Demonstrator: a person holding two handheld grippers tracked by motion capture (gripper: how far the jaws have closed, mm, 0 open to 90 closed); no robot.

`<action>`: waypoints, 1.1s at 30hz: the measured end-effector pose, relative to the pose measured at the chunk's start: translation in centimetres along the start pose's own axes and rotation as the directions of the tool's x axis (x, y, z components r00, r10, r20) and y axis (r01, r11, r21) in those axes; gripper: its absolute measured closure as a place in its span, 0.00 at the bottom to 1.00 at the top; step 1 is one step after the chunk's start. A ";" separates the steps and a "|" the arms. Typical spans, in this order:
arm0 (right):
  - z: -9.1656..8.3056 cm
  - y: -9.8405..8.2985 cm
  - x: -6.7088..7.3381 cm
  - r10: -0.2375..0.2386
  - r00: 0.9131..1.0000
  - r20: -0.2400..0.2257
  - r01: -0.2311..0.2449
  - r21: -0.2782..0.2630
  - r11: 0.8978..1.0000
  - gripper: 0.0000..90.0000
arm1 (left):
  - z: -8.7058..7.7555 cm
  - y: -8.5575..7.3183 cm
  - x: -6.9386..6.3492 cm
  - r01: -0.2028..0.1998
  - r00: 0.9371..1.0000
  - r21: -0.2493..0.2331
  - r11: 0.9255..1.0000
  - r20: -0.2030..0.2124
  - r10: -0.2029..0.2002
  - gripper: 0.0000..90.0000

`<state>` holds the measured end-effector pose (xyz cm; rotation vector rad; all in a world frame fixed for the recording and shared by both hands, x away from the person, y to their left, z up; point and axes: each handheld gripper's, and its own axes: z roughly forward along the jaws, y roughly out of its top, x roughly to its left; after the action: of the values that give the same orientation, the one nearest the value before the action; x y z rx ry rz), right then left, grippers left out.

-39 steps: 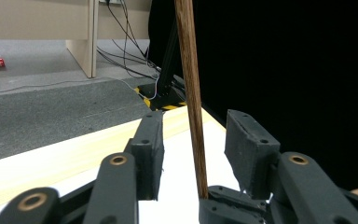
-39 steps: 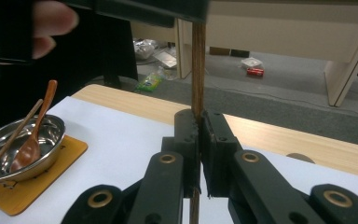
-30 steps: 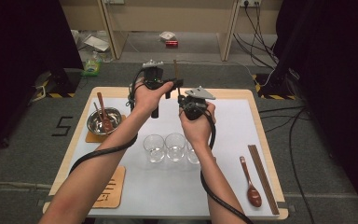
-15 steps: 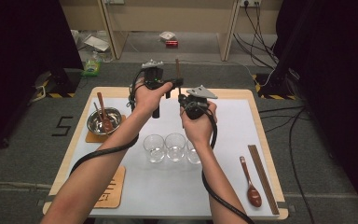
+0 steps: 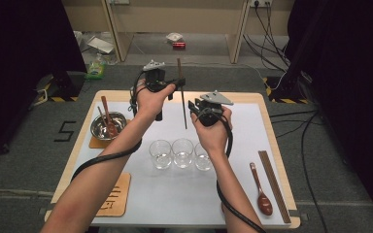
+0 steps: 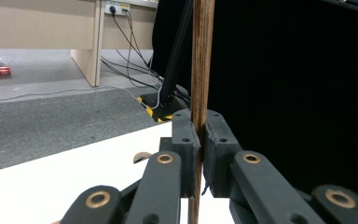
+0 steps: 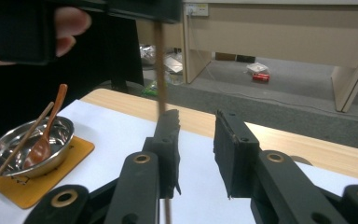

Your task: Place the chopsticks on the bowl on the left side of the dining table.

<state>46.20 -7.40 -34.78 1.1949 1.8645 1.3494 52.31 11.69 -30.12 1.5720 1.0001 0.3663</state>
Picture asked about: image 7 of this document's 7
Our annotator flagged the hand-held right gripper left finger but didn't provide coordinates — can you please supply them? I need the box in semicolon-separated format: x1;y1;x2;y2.
142;108;182;200

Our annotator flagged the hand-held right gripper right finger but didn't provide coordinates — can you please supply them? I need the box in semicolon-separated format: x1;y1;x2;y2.
213;109;261;201

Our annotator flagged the thin brown wooden chopstick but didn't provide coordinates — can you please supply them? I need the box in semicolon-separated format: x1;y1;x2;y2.
153;21;172;224
0;101;56;200

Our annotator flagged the wooden cut-out coaster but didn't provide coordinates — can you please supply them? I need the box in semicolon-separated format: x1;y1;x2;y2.
0;134;96;210

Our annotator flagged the stainless steel bowl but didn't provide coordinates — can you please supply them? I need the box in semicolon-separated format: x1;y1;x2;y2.
0;115;76;179

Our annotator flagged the reddish brown wooden spoon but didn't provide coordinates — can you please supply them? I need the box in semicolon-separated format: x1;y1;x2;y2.
22;83;69;171

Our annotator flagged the clear plastic bag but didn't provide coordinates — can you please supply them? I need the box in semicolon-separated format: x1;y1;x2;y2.
139;43;185;87

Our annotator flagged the white paper table mat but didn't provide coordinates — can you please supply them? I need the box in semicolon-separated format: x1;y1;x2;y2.
0;99;358;224

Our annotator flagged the green wet wipes pack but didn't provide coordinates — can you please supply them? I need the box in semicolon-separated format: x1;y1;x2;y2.
141;79;160;98

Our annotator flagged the white socket with yellow label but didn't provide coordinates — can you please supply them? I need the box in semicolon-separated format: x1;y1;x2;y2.
185;3;210;18

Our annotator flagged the grey metal sheet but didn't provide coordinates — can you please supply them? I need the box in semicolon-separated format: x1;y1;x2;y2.
163;55;184;75

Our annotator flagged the black curtain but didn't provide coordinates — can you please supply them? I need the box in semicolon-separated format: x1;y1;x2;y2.
0;10;145;153

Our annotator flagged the red drink can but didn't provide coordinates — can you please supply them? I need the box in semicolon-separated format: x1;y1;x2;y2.
252;72;271;83

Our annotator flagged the brown cardboard box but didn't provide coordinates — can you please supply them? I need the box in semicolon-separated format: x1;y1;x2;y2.
214;51;238;62

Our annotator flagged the black box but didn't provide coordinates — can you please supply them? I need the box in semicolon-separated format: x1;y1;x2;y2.
236;54;256;63

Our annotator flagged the beige wooden desk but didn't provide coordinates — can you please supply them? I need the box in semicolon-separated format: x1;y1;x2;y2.
135;0;358;114

